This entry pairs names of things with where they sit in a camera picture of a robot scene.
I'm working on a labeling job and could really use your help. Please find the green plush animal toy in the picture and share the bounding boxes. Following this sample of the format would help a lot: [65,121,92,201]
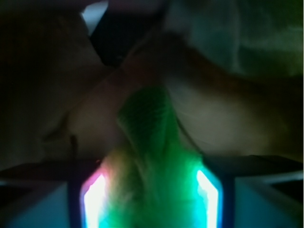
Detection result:
[98,87,208,228]

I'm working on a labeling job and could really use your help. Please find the white plastic bin lid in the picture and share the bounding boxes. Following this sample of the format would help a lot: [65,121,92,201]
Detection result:
[81,0,108,36]

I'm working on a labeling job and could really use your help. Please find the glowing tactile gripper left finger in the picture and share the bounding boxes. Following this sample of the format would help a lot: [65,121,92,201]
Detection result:
[0,170,107,228]

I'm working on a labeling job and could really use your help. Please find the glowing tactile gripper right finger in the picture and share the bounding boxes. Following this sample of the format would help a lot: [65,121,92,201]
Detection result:
[196,156,304,228]

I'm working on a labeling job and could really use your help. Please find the brown paper bag tray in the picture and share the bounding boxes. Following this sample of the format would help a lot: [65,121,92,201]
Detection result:
[0,0,304,169]

